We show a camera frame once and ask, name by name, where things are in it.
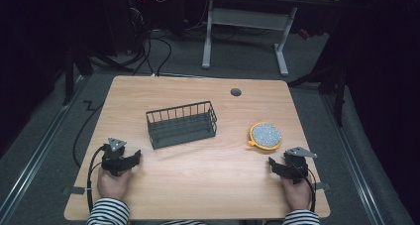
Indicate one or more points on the person's right hand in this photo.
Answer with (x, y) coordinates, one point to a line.
(297, 195)

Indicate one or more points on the white metal frame desk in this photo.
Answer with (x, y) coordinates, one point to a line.
(247, 18)

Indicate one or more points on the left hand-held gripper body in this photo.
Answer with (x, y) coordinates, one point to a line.
(114, 155)

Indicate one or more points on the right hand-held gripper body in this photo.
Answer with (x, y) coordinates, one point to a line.
(297, 164)

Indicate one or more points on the person's left hand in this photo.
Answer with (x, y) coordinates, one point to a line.
(112, 185)

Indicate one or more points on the person's striped shirt torso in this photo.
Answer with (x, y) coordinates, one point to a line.
(181, 222)

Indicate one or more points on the grey tape strip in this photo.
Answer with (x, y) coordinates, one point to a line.
(74, 190)
(323, 186)

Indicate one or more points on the black metal stand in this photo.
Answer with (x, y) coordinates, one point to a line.
(69, 76)
(338, 96)

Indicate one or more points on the metal floor rail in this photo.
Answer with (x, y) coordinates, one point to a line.
(353, 159)
(36, 159)

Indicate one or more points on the round yellow speckled scrubber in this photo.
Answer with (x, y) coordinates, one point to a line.
(265, 136)

